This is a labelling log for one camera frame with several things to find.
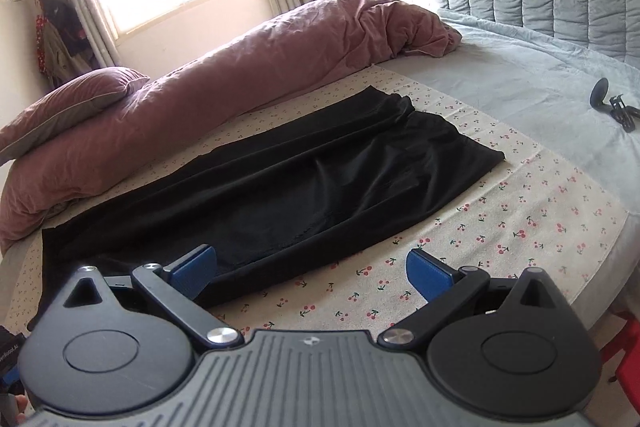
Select black pants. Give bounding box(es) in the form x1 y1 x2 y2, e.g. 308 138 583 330
39 88 504 311

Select cherry print bed sheet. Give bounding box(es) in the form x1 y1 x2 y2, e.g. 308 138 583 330
5 65 630 348

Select pink and grey pillow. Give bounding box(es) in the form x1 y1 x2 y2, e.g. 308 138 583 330
1 67 150 165

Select grey bed cover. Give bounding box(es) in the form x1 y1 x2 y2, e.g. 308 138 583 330
386 11 639 325

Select red stool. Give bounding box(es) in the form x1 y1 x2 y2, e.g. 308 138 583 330
600 312 640 411

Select hanging clothes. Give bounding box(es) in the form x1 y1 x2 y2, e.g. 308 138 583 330
36 0 100 91

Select pink duvet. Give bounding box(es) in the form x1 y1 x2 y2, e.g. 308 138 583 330
1 0 461 248

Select black clip mount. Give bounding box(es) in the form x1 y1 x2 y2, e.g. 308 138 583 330
589 78 640 133

